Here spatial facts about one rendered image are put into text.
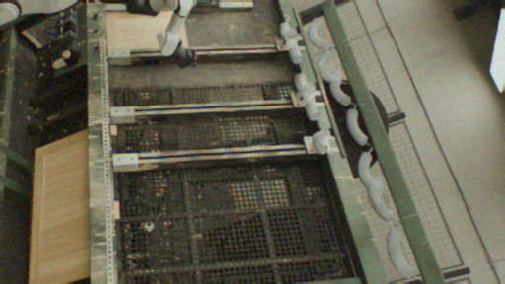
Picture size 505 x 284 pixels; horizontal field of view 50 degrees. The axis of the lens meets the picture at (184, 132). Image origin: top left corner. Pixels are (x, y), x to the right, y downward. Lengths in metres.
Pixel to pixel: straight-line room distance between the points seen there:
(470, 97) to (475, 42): 0.80
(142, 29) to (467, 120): 5.47
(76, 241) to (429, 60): 6.35
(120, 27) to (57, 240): 1.33
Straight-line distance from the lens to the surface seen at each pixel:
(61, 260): 2.91
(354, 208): 2.72
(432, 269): 3.09
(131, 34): 3.32
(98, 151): 2.74
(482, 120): 7.93
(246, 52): 3.21
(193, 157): 2.71
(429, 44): 8.38
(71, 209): 2.99
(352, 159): 3.44
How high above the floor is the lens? 2.11
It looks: 18 degrees down
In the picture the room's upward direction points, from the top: 69 degrees clockwise
